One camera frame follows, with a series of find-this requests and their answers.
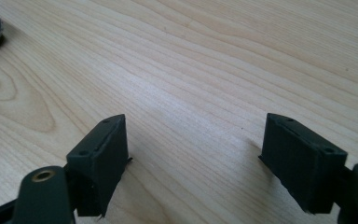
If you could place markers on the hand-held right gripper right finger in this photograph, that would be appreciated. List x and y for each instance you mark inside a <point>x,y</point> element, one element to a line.
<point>301,168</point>

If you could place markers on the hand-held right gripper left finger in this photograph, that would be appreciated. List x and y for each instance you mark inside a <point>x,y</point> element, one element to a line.
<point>102,161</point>

